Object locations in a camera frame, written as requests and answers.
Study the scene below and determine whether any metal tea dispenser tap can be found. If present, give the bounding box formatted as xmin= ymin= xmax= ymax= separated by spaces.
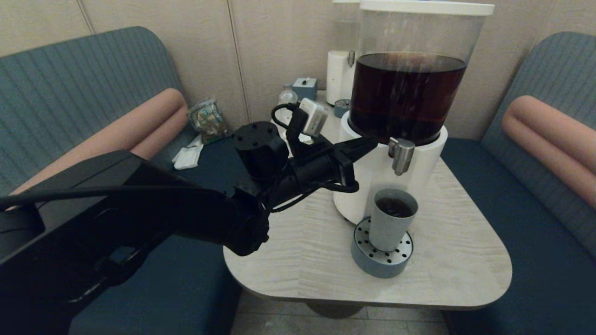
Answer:
xmin=388 ymin=137 xmax=416 ymax=176

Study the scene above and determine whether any grey plastic cup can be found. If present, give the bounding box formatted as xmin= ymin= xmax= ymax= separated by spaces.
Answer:
xmin=369 ymin=188 xmax=419 ymax=252

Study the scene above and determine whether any large dark tea dispenser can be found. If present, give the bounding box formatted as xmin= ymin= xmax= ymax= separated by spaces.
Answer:
xmin=333 ymin=0 xmax=495 ymax=227

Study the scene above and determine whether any white water dispenser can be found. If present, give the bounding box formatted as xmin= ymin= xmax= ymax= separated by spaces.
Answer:
xmin=326 ymin=0 xmax=365 ymax=106

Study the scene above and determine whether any blue-grey tissue box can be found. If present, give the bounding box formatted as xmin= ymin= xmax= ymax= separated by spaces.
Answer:
xmin=293 ymin=77 xmax=318 ymax=101

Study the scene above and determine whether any clear plastic bottle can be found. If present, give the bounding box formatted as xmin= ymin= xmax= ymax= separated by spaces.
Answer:
xmin=278 ymin=84 xmax=298 ymax=108

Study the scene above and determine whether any large round perforated drip tray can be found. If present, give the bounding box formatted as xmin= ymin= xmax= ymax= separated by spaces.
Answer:
xmin=351 ymin=216 xmax=414 ymax=279

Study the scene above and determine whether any colourful snack bag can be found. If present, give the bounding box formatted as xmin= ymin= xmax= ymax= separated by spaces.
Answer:
xmin=187 ymin=97 xmax=230 ymax=145

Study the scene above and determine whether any white napkin pack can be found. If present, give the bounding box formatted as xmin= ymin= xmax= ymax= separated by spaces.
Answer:
xmin=172 ymin=135 xmax=204 ymax=170

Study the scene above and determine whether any dark blue bench seat cushion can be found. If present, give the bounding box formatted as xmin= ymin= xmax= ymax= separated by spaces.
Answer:
xmin=70 ymin=133 xmax=266 ymax=335
xmin=438 ymin=139 xmax=596 ymax=335

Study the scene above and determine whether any pink bolster cushion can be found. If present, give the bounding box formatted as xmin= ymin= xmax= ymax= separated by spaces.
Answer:
xmin=9 ymin=88 xmax=188 ymax=196
xmin=502 ymin=95 xmax=596 ymax=209

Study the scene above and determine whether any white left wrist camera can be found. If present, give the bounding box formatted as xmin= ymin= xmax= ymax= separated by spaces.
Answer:
xmin=298 ymin=98 xmax=329 ymax=138

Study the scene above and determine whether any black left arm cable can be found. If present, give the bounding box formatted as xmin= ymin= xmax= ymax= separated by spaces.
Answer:
xmin=0 ymin=103 xmax=360 ymax=212

